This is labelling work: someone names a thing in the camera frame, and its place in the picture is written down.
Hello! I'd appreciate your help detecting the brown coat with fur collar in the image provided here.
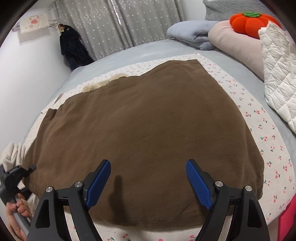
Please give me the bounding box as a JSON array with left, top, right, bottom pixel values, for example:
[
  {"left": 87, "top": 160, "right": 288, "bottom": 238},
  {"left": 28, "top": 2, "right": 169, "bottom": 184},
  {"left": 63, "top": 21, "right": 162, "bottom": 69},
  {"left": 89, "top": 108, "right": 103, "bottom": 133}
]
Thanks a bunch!
[{"left": 23, "top": 60, "right": 264, "bottom": 230}]

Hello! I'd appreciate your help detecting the person's left hand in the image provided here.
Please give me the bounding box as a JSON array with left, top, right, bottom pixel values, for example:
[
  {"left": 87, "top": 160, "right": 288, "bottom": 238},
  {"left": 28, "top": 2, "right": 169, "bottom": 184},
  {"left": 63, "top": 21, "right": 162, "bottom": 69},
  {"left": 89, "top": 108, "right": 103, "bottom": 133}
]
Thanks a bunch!
[{"left": 6, "top": 193, "right": 32, "bottom": 240}]

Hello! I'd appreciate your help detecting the dark hanging garment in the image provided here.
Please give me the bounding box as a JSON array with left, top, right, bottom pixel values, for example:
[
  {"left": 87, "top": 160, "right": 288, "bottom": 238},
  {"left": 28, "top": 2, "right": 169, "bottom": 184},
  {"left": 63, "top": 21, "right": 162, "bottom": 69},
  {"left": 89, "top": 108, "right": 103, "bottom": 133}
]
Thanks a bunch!
[{"left": 58, "top": 24, "right": 94, "bottom": 71}]

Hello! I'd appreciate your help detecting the white quilted blanket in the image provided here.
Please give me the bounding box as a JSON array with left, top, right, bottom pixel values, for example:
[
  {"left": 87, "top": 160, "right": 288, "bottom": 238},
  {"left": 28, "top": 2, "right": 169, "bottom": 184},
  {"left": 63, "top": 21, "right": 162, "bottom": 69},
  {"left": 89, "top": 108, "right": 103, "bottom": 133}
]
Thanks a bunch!
[{"left": 258, "top": 21, "right": 296, "bottom": 132}]

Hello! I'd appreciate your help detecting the grey star-patterned curtain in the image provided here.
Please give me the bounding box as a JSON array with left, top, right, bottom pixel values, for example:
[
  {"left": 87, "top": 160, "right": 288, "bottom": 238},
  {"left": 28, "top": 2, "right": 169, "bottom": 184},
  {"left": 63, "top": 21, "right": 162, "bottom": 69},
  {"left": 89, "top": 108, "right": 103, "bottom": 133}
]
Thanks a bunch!
[{"left": 53, "top": 0, "right": 184, "bottom": 60}]

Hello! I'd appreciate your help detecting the pink long pillow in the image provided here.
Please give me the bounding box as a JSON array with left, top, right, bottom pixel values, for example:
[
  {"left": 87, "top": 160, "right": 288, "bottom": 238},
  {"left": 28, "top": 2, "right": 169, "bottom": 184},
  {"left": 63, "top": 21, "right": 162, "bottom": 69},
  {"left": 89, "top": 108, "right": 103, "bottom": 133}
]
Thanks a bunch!
[{"left": 208, "top": 20, "right": 264, "bottom": 80}]

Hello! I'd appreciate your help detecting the folded lavender blanket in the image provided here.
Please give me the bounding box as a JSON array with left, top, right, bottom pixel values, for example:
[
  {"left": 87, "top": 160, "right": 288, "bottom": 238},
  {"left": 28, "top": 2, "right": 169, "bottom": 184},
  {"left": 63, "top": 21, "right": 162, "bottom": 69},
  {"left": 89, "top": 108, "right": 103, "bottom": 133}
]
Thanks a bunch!
[{"left": 166, "top": 20, "right": 219, "bottom": 51}]

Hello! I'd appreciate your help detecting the orange persimmon plush toy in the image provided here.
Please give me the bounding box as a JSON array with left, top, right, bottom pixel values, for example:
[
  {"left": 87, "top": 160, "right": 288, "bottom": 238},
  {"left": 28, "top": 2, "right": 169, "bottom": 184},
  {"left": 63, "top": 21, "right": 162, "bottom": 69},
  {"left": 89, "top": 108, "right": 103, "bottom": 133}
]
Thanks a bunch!
[{"left": 229, "top": 12, "right": 282, "bottom": 39}]

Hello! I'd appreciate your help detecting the grey quilted pillow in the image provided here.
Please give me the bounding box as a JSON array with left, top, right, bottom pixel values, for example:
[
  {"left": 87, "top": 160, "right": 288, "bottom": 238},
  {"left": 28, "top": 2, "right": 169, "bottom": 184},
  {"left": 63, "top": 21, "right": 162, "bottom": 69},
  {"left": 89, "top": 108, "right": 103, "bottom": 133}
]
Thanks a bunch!
[{"left": 203, "top": 0, "right": 269, "bottom": 21}]

